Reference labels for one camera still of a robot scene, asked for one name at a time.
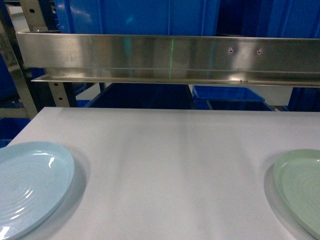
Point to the dark blue lower bin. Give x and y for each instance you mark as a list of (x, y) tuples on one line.
[(144, 96)]

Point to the blue bin below shelf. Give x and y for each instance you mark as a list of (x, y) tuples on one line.
[(228, 98)]

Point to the large blue bin left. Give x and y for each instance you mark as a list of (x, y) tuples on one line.
[(138, 17)]

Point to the large blue bin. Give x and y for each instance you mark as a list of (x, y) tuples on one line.
[(269, 18), (138, 17)]

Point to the light blue plate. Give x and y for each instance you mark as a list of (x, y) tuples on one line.
[(34, 179)]

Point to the light green plate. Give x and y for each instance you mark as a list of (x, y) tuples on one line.
[(296, 176)]

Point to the large blue bin right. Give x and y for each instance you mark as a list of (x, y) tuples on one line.
[(269, 18)]

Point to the stainless steel shelf rail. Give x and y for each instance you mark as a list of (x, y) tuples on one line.
[(161, 59)]

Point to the steel rack upright post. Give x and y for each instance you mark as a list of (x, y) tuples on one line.
[(11, 54)]

